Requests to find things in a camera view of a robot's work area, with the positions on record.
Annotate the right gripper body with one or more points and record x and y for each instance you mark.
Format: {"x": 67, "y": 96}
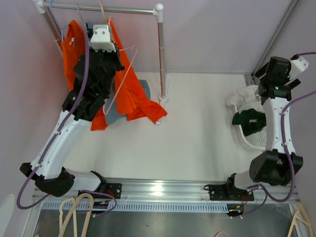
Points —
{"x": 293, "y": 84}

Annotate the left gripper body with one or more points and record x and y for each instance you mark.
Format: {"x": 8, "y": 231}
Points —
{"x": 111, "y": 62}

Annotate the pink wire hanger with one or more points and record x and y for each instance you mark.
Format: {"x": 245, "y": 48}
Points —
{"x": 134, "y": 47}

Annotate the orange t shirt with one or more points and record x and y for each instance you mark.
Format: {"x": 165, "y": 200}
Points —
{"x": 73, "y": 47}
{"x": 132, "y": 101}

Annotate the grey blue t shirt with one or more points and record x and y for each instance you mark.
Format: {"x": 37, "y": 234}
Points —
{"x": 113, "y": 115}

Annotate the light blue wire hanger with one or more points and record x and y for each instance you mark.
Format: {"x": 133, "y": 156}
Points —
{"x": 84, "y": 21}

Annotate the green white t shirt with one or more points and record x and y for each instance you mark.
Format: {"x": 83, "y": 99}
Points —
{"x": 245, "y": 97}

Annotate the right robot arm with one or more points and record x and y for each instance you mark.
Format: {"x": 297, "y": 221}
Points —
{"x": 274, "y": 170}

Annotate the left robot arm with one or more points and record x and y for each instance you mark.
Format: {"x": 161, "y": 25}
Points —
{"x": 92, "y": 86}

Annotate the blue hanger far left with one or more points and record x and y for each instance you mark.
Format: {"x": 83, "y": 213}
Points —
{"x": 61, "y": 29}

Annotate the spare wooden hanger right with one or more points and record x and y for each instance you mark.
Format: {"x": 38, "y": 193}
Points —
{"x": 300, "y": 223}

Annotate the white laundry basket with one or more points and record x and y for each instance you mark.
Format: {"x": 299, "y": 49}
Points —
{"x": 256, "y": 140}

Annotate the clothes rack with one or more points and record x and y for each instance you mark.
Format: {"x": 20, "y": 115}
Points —
{"x": 43, "y": 8}

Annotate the spare wooden hangers left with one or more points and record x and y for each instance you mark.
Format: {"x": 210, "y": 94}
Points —
{"x": 73, "y": 213}

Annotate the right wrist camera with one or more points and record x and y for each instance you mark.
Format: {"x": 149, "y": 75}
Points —
{"x": 298, "y": 65}

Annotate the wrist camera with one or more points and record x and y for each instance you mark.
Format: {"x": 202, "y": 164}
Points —
{"x": 101, "y": 39}
{"x": 298, "y": 65}

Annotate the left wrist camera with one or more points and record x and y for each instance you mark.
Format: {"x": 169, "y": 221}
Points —
{"x": 101, "y": 39}

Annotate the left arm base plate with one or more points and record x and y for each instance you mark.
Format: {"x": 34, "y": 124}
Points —
{"x": 113, "y": 189}

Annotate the aluminium rail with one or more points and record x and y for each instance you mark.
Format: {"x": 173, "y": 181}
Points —
{"x": 181, "y": 191}

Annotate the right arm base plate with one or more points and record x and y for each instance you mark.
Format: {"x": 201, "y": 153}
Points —
{"x": 225, "y": 192}

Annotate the white cable duct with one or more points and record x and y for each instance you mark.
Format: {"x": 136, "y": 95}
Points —
{"x": 144, "y": 207}

